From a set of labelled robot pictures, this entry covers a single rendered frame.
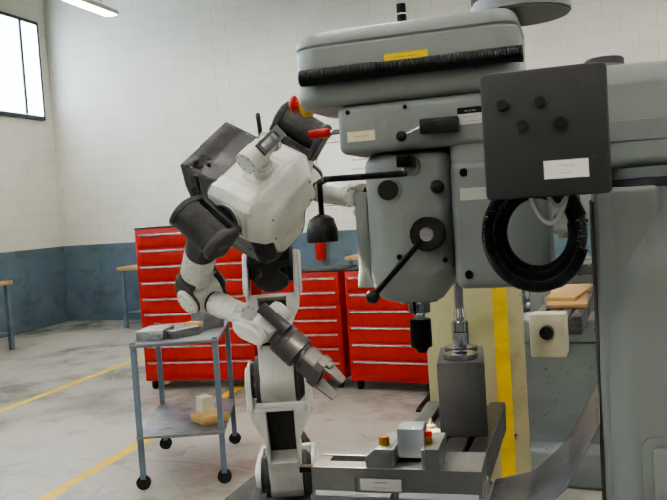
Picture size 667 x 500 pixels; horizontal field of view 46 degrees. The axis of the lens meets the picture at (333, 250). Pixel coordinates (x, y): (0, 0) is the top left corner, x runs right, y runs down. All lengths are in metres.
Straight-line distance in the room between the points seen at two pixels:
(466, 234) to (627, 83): 0.41
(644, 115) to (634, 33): 9.30
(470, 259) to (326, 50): 0.52
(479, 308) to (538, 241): 1.91
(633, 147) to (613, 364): 0.41
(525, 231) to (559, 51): 9.31
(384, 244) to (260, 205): 0.50
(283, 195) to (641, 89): 0.95
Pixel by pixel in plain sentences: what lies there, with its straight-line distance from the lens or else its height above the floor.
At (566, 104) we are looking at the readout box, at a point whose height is 1.66.
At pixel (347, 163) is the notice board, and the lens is 11.17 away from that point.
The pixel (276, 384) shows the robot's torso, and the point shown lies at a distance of 2.40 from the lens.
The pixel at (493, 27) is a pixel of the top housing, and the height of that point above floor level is 1.85.
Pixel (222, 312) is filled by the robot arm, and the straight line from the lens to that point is 2.21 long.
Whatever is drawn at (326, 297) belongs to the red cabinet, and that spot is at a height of 0.78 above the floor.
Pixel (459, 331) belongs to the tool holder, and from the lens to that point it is 2.15.
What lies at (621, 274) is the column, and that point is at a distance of 1.56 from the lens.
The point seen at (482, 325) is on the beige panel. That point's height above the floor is 0.97.
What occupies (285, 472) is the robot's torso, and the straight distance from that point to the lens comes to 2.57.
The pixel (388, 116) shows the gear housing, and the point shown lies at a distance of 1.65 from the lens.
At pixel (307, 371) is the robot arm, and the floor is 1.10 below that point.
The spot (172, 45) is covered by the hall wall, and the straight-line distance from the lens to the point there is 12.39.
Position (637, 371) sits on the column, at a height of 1.19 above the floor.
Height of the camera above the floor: 1.52
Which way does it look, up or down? 3 degrees down
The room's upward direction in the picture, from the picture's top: 4 degrees counter-clockwise
